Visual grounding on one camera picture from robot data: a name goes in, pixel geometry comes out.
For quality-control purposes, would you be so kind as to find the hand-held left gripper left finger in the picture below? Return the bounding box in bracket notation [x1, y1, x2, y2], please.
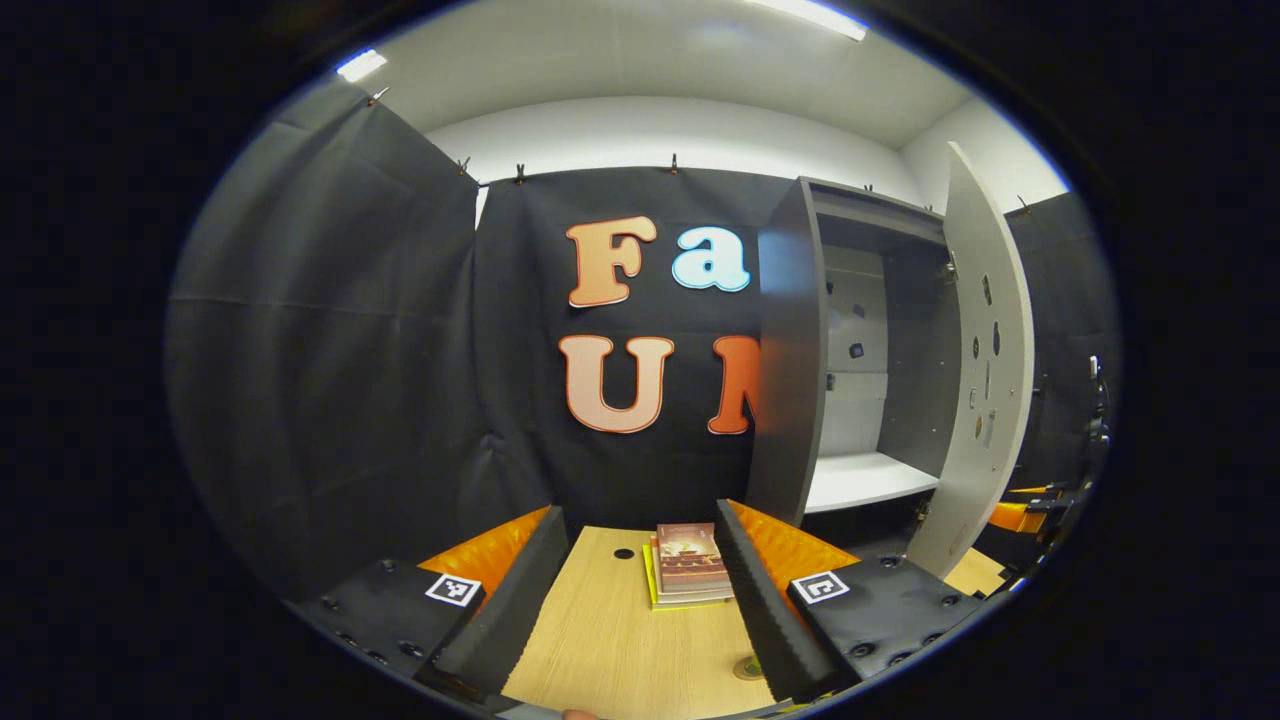
[290, 505, 571, 706]

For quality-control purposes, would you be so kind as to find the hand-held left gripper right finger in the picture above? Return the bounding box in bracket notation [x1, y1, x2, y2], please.
[715, 498, 991, 704]

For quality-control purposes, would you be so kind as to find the grey cabinet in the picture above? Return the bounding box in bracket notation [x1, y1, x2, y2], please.
[745, 177, 966, 531]

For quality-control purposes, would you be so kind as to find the yellow book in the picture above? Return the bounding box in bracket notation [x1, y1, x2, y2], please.
[642, 543, 736, 611]

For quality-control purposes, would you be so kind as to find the black backdrop cloth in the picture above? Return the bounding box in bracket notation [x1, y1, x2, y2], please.
[163, 75, 1121, 601]

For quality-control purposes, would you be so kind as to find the row of black cloth clips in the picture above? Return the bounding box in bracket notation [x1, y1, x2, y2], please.
[365, 85, 1031, 216]

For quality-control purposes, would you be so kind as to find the ceiling light panel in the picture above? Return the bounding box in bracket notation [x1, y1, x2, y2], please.
[336, 48, 389, 84]
[745, 0, 869, 43]

